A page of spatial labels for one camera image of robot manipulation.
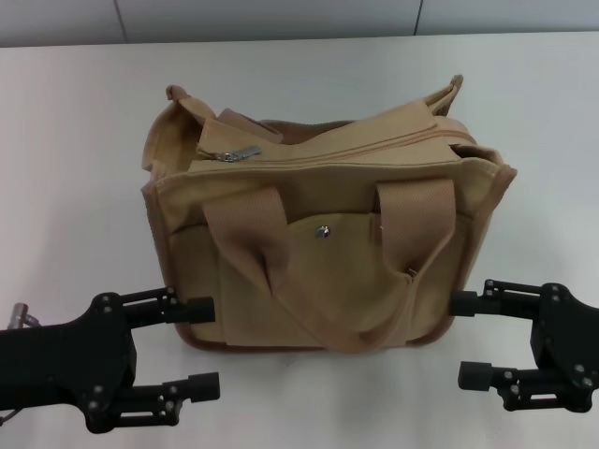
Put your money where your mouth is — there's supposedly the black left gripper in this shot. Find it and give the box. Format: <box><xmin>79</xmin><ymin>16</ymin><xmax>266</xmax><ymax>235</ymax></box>
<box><xmin>0</xmin><ymin>285</ymin><xmax>222</xmax><ymax>433</ymax></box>

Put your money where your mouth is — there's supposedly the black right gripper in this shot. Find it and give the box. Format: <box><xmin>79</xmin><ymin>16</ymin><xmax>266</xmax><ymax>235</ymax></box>
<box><xmin>447</xmin><ymin>279</ymin><xmax>599</xmax><ymax>415</ymax></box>

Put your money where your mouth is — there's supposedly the khaki canvas food bag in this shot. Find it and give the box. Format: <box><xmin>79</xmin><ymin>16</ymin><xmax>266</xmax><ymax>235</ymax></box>
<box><xmin>139</xmin><ymin>74</ymin><xmax>519</xmax><ymax>355</ymax></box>

